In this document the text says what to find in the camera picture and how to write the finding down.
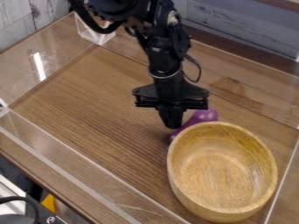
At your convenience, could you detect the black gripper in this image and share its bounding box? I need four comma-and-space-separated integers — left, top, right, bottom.
132, 71, 210, 130

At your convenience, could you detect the purple toy eggplant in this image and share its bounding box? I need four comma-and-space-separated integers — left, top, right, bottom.
170, 108, 219, 141

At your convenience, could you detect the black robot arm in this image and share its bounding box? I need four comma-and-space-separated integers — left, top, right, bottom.
68, 0, 210, 130

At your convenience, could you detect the brown wooden bowl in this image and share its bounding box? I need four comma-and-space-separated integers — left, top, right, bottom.
167, 122, 278, 223

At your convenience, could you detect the black device with yellow label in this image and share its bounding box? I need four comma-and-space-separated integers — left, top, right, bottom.
24, 194, 69, 224

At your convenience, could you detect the clear acrylic tray wall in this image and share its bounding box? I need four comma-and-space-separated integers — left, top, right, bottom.
0, 100, 191, 224

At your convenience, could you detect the black cable bottom left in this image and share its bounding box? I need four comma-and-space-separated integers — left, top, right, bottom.
0, 195, 43, 224

